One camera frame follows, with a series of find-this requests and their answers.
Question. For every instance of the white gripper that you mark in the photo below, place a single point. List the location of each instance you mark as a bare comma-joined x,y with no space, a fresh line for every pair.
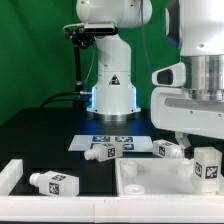
189,99

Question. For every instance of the white square table top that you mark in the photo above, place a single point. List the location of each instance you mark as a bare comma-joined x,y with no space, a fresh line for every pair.
158,176

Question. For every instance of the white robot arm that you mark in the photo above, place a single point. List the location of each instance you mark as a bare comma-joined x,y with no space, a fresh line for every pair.
196,27

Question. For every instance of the paper sheet with tags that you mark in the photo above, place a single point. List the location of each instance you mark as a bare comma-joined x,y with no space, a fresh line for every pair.
130,143

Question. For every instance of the white front fence bar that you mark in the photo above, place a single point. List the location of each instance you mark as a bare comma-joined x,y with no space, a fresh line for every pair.
148,209

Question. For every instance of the white fence bar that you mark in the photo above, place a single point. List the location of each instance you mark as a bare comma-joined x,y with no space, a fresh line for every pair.
148,209
10,176

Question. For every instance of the white left fence bar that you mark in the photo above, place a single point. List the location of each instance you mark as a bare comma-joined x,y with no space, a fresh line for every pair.
10,176

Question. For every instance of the black camera on stand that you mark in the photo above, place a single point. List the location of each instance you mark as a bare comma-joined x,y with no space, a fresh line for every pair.
82,36

